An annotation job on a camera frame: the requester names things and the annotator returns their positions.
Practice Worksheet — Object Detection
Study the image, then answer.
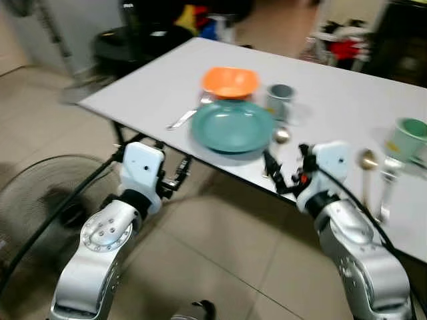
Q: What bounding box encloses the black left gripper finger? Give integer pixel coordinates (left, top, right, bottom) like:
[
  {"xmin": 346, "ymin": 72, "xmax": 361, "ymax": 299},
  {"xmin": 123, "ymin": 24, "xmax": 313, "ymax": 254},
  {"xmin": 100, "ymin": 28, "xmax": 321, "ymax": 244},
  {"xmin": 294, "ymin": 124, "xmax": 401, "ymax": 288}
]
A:
[{"xmin": 173, "ymin": 155, "xmax": 195, "ymax": 190}]

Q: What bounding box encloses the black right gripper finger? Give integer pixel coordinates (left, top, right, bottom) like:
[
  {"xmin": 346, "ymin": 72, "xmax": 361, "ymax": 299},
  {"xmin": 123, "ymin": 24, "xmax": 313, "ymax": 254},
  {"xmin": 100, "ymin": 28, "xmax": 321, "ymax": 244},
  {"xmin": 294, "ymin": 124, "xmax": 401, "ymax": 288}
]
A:
[{"xmin": 262, "ymin": 149, "xmax": 290, "ymax": 195}]

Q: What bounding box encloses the gold spoon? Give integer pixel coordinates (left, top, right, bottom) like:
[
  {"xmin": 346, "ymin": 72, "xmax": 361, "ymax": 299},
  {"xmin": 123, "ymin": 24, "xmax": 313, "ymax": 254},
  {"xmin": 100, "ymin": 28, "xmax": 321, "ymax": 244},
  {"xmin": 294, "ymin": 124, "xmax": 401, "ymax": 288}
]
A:
[
  {"xmin": 358, "ymin": 149, "xmax": 378, "ymax": 213},
  {"xmin": 267, "ymin": 127, "xmax": 293, "ymax": 175}
]

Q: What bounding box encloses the silver fork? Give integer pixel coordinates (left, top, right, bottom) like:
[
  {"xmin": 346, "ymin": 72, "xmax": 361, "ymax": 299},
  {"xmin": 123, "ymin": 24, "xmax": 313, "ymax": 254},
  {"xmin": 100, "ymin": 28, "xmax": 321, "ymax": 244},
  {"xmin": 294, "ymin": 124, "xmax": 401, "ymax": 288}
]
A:
[
  {"xmin": 378, "ymin": 157, "xmax": 402, "ymax": 225},
  {"xmin": 166, "ymin": 97, "xmax": 213, "ymax": 131}
]

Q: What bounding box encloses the teal plate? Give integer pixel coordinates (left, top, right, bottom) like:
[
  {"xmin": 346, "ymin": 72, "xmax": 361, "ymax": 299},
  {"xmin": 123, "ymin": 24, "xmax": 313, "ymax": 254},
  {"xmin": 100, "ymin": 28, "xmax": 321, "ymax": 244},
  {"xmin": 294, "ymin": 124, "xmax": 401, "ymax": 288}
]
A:
[{"xmin": 190, "ymin": 99, "xmax": 277, "ymax": 155}]

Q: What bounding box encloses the grey cup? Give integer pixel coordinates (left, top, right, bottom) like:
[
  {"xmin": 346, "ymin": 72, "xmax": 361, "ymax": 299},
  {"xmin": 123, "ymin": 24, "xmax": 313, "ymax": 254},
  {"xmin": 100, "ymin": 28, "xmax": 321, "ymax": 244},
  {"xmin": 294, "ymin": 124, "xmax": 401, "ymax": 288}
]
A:
[{"xmin": 266, "ymin": 83, "xmax": 296, "ymax": 123}]

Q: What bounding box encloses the orange bowl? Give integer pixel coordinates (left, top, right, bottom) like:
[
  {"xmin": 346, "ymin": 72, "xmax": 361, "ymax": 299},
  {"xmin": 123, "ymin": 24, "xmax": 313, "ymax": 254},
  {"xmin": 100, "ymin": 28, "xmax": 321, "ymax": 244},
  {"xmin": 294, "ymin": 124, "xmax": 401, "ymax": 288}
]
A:
[{"xmin": 201, "ymin": 66, "xmax": 261, "ymax": 100}]

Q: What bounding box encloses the white folding table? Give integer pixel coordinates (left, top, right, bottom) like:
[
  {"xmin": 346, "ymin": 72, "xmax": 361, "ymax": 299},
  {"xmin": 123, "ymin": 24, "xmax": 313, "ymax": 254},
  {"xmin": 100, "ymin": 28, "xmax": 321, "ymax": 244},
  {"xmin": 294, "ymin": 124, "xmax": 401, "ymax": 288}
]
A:
[{"xmin": 77, "ymin": 36, "xmax": 427, "ymax": 265}]

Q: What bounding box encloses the green cup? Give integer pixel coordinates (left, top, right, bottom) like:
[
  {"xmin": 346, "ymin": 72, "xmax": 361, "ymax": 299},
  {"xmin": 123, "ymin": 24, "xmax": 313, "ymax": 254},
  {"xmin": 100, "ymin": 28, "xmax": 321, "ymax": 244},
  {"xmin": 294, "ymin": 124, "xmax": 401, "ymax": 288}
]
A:
[{"xmin": 386, "ymin": 117, "xmax": 427, "ymax": 165}]

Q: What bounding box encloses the black floor fan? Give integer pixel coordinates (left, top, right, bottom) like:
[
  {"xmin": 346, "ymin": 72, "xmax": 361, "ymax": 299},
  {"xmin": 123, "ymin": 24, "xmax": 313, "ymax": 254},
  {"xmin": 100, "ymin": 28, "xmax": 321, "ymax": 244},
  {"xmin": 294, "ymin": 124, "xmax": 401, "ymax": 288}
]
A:
[{"xmin": 0, "ymin": 154, "xmax": 129, "ymax": 297}]

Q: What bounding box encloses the red background item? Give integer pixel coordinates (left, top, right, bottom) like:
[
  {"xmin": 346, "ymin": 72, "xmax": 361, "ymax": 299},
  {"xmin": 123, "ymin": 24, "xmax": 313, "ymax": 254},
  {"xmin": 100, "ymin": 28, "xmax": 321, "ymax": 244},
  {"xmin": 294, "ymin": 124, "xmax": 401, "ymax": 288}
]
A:
[{"xmin": 330, "ymin": 38, "xmax": 365, "ymax": 63}]

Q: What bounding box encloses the black round bin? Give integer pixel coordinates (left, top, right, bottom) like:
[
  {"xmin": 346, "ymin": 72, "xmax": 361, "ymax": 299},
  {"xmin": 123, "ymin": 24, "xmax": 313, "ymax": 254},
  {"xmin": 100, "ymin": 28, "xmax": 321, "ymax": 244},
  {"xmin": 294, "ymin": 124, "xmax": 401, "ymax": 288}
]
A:
[{"xmin": 92, "ymin": 24, "xmax": 195, "ymax": 69}]

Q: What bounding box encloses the yellow background item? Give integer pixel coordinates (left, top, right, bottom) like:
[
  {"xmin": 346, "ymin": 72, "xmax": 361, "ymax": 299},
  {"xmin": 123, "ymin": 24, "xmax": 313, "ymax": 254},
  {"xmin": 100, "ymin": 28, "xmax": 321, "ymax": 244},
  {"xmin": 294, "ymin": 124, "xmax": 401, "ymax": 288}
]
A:
[{"xmin": 174, "ymin": 5, "xmax": 201, "ymax": 35}]

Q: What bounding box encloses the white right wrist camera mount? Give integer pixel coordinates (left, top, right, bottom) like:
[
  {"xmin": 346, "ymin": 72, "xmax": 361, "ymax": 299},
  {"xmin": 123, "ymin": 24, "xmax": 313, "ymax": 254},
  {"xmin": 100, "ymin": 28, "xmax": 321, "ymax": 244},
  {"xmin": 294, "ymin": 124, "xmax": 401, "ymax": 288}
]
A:
[{"xmin": 304, "ymin": 141, "xmax": 353, "ymax": 202}]

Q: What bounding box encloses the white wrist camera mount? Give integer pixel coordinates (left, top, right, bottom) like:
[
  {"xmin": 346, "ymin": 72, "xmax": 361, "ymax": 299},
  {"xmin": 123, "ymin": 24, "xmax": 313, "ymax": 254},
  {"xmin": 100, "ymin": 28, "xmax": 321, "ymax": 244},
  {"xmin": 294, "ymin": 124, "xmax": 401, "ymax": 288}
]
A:
[
  {"xmin": 304, "ymin": 141, "xmax": 353, "ymax": 202},
  {"xmin": 120, "ymin": 141, "xmax": 166, "ymax": 201}
]

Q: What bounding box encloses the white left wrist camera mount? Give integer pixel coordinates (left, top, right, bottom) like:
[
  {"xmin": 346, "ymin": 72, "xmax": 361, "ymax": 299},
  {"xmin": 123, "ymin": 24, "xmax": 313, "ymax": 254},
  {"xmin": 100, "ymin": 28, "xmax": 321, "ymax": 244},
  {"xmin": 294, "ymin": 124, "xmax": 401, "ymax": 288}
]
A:
[{"xmin": 120, "ymin": 141, "xmax": 166, "ymax": 201}]

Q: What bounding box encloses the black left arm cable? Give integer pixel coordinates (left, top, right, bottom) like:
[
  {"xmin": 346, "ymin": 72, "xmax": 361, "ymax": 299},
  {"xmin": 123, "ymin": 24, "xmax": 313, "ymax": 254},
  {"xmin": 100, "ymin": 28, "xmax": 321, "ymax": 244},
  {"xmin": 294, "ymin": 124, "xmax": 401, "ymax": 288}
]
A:
[{"xmin": 0, "ymin": 152, "xmax": 127, "ymax": 294}]

